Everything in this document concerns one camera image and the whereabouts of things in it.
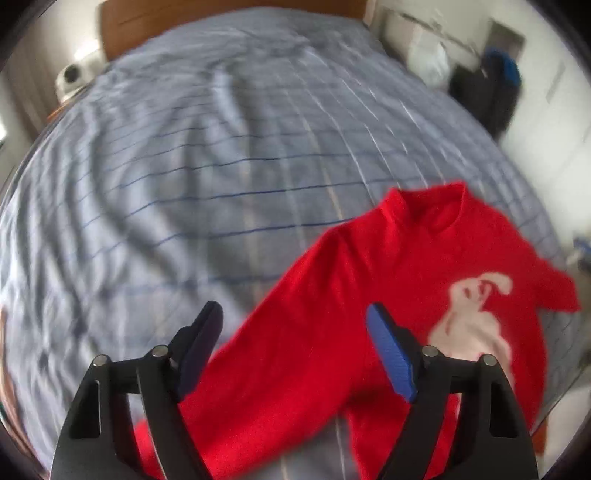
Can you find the red sweater with white figure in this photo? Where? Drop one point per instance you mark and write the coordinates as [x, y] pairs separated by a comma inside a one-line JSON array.
[[323, 323]]

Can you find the wooden headboard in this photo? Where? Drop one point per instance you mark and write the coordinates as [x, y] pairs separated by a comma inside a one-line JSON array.
[[184, 14]]

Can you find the white round device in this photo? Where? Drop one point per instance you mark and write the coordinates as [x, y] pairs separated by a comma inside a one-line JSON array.
[[74, 74]]

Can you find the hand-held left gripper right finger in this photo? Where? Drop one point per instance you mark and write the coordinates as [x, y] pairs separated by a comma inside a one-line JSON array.
[[392, 350]]

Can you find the white cabinet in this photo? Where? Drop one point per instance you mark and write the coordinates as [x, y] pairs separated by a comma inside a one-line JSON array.
[[406, 27]]

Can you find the blue striped bed sheet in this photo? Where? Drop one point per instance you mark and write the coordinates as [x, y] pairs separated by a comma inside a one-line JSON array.
[[184, 184]]

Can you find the black bag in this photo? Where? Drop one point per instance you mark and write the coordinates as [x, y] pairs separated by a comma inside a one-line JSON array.
[[485, 92]]

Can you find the white plastic bag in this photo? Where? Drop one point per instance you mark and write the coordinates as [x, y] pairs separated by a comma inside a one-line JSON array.
[[431, 64]]

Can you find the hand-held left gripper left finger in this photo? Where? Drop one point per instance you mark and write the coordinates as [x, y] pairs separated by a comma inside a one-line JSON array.
[[201, 341]]

